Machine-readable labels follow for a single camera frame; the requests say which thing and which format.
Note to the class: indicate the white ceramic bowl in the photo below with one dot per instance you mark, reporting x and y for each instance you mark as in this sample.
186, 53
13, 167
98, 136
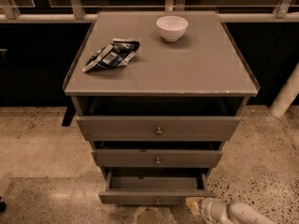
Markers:
171, 28

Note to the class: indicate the grey top drawer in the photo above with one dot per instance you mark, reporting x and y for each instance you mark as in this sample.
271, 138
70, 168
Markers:
157, 128

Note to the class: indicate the grey wooden drawer cabinet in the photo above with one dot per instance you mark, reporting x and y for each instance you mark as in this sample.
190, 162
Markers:
201, 74

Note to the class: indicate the crumpled dark snack bag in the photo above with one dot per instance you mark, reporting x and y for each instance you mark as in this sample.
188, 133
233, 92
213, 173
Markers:
118, 53

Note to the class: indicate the grey bottom drawer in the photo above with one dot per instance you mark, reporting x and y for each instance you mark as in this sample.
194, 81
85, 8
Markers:
154, 186

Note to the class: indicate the white cylindrical post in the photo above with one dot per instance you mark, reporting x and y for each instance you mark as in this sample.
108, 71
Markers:
287, 94

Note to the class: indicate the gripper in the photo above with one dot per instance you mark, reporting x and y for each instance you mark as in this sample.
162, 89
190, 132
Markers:
207, 207

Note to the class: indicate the grey middle drawer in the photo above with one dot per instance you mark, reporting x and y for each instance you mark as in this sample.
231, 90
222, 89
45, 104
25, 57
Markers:
156, 158

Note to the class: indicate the metal window railing frame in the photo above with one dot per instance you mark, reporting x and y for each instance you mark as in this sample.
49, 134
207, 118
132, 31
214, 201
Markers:
76, 11

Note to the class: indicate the grey drawer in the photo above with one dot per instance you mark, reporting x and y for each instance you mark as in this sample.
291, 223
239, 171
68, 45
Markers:
157, 128
156, 158
154, 186

